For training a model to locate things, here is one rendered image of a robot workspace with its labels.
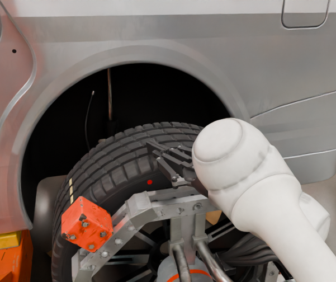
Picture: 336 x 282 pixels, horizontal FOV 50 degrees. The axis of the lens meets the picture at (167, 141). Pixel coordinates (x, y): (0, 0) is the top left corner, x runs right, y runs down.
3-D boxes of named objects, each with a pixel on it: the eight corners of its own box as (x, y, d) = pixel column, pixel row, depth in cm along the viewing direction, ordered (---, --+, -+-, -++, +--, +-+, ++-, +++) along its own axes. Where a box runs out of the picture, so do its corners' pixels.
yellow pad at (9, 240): (23, 221, 140) (20, 211, 137) (19, 246, 128) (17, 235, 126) (-15, 228, 137) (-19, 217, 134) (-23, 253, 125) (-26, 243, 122)
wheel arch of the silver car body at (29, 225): (212, 157, 172) (221, 33, 145) (241, 196, 144) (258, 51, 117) (31, 182, 153) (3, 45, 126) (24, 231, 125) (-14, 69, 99)
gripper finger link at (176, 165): (199, 181, 75) (195, 184, 75) (165, 163, 83) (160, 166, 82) (198, 166, 73) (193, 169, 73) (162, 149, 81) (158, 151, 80)
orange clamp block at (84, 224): (110, 212, 84) (80, 194, 80) (115, 234, 78) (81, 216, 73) (91, 231, 86) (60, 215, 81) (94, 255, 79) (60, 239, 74)
